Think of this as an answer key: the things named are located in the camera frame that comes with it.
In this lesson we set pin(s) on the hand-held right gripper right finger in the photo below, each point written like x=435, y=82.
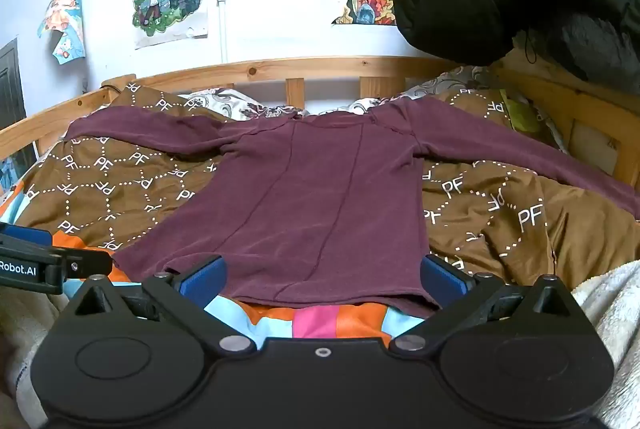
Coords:
x=445, y=281

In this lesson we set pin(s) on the dark grey door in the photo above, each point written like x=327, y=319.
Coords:
x=10, y=84

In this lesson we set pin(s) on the maroon long-sleeve shirt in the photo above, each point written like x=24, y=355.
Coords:
x=310, y=199

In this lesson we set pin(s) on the white wall pipe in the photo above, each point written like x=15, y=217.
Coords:
x=223, y=29

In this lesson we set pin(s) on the white fleece blanket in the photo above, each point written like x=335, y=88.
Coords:
x=610, y=309

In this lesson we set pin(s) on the yellow-green cloth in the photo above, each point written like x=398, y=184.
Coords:
x=522, y=114

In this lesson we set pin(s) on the colourful striped bed sheet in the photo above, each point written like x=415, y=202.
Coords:
x=320, y=321

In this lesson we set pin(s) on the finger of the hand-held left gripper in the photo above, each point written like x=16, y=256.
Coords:
x=87, y=263
x=25, y=234

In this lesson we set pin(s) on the brown patterned blanket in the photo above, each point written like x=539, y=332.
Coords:
x=100, y=179

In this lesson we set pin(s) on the beige fleece blanket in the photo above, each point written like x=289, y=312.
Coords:
x=22, y=339

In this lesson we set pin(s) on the wooden bed frame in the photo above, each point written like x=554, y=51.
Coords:
x=300, y=68

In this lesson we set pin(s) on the small curled cartoon poster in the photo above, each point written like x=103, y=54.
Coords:
x=62, y=19

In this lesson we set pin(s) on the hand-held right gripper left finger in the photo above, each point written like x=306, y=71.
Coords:
x=202, y=281

